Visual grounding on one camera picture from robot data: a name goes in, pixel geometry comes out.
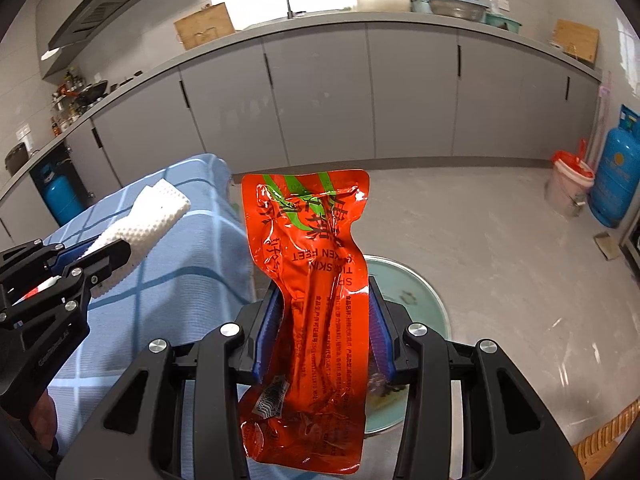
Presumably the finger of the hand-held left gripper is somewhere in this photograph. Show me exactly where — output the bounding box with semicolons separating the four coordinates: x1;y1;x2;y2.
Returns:
50;237;133;313
0;240;98;286

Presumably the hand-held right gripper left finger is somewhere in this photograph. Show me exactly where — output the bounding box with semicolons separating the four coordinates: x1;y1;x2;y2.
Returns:
55;287;281;480

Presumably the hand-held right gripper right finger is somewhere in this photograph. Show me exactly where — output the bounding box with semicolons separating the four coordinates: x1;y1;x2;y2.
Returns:
367;276;586;480

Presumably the white foam sheet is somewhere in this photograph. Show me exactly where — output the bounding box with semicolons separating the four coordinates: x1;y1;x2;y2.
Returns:
85;177;192;301

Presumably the orange-red snack packet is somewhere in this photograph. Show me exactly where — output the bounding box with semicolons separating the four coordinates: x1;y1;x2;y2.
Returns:
239;169;372;476

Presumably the person's left hand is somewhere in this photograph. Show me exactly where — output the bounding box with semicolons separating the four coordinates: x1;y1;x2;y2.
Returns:
27;389;60;456

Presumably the blue gas cylinder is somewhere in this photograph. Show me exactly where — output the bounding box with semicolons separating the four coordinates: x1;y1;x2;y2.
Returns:
587;105;640;228
40;160;86;226

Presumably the blue checked tablecloth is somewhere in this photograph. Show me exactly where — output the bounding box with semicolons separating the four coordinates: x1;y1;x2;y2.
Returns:
42;154;257;480

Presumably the dark rice cooker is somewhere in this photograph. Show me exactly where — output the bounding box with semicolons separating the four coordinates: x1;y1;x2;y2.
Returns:
5;142;29;177

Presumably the group of seasoning bottles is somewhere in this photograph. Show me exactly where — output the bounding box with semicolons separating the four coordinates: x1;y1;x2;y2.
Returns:
50;67;88;134

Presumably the black wok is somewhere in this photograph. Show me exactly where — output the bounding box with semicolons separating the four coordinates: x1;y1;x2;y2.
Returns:
77;80;109;102

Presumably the white bucket with red bag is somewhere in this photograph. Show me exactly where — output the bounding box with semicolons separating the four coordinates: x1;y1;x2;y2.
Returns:
545;140;596;218

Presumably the cardboard piece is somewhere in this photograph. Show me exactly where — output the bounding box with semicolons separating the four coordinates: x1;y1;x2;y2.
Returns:
595;232;623;261

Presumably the grey range hood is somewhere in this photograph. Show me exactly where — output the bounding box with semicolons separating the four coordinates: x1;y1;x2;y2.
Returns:
40;0;158;61

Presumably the woven wicker object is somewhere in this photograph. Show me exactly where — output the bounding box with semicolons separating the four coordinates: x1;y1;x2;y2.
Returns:
570;400;640;467

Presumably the grey kitchen cabinet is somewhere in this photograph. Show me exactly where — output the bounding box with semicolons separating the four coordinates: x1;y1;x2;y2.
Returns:
0;12;603;241

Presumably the cardboard box on counter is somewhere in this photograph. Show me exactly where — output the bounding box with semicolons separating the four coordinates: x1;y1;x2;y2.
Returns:
173;1;236;51

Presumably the dark appliance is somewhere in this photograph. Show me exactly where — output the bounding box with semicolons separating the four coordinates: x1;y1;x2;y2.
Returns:
620;215;640;281

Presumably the pink pole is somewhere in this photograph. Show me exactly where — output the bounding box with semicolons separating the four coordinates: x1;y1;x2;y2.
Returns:
595;72;613;161

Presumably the metal basin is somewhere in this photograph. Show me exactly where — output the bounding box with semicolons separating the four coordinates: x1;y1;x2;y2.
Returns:
427;0;488;22

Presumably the green plastic tub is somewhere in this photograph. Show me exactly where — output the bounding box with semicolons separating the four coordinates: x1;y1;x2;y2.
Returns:
485;10;523;32

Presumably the wooden cutting board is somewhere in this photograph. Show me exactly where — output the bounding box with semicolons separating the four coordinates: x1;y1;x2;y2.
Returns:
554;19;600;65

